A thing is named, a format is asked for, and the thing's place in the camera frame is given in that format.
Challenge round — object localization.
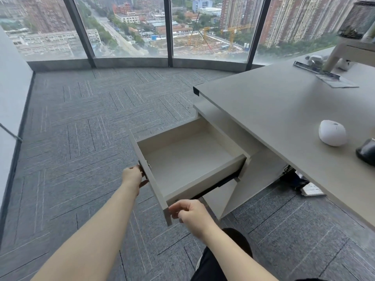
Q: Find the person's left hand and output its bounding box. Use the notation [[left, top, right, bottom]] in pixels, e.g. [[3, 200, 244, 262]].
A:
[[121, 164, 149, 197]]

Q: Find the person's right hand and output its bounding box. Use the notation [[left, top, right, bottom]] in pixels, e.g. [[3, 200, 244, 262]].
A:
[[168, 199, 218, 240]]

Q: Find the beige wooden drawer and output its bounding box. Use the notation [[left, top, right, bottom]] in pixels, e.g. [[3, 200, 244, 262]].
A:
[[130, 115, 251, 227]]

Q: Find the person's right forearm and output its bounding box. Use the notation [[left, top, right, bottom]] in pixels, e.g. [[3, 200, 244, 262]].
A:
[[202, 227, 282, 281]]

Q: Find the person's left forearm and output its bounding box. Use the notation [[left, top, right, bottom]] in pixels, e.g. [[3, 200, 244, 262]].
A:
[[30, 187, 139, 281]]

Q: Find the person's black trouser leg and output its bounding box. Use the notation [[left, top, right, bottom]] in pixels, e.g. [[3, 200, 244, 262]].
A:
[[190, 228, 254, 281]]

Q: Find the beige desk cabinet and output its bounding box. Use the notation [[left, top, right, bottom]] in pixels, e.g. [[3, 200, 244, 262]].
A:
[[193, 102, 290, 220]]

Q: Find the grey stone window sill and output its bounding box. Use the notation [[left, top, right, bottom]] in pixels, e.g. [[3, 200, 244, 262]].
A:
[[27, 57, 265, 74]]

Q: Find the white power strip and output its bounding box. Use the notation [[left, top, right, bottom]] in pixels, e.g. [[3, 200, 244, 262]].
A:
[[301, 184, 326, 197]]

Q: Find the white computer mouse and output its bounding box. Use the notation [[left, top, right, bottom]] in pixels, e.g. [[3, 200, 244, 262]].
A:
[[318, 120, 347, 147]]

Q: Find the black rounded object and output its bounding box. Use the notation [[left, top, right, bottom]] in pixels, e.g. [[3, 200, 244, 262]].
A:
[[356, 138, 375, 166]]

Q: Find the clear plastic sleeve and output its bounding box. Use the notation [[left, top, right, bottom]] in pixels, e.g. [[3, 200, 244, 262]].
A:
[[316, 73, 360, 89]]

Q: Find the white monitor stand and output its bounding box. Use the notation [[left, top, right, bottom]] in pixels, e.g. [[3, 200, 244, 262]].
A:
[[322, 36, 375, 71]]

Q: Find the black mesh pen holder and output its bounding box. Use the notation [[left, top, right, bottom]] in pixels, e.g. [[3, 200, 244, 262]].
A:
[[338, 1, 375, 38]]

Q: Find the metal wall rail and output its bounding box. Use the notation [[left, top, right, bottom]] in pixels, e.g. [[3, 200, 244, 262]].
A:
[[0, 123, 23, 143]]

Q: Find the dark window frame post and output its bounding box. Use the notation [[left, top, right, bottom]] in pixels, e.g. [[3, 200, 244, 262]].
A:
[[63, 0, 96, 68], [163, 0, 174, 68], [246, 0, 272, 71]]

